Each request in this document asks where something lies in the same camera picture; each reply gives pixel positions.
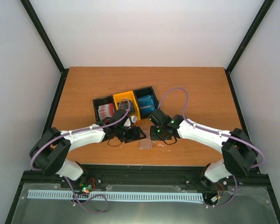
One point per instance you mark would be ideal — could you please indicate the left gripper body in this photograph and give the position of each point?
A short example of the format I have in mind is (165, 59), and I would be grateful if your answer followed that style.
(125, 135)

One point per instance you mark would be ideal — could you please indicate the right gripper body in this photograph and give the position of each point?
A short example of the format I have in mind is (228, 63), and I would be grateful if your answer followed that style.
(159, 135)

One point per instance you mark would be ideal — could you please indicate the pink leather card holder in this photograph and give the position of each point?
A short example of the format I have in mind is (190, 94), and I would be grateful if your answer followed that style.
(145, 144)

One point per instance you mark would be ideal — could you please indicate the three-compartment card bin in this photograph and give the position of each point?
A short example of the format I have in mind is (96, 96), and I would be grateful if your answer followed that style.
(128, 95)

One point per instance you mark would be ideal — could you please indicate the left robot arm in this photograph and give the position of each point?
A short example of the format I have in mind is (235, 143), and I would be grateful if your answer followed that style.
(49, 154)

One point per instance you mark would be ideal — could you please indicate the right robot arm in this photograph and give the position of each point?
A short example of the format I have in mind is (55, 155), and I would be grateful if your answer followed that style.
(238, 153)

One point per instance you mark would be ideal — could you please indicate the red and white card stack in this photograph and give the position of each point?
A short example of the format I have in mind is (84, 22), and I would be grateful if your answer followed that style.
(105, 111)

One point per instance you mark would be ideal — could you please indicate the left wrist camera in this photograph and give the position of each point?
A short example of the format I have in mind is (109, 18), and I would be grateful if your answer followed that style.
(130, 121)

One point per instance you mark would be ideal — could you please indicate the black aluminium rail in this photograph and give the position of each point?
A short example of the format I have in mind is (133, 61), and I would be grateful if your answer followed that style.
(187, 178)

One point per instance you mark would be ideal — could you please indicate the light blue cable duct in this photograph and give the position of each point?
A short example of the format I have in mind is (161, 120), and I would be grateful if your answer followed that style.
(118, 196)

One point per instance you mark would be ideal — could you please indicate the left black frame post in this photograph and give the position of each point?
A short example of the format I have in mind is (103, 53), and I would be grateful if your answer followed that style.
(43, 35)

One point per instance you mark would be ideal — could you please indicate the black frame post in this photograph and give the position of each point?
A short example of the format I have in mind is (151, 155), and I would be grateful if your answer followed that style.
(43, 35)
(249, 34)

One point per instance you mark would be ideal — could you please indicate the right black frame post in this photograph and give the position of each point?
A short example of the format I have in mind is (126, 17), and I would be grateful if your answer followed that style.
(249, 34)

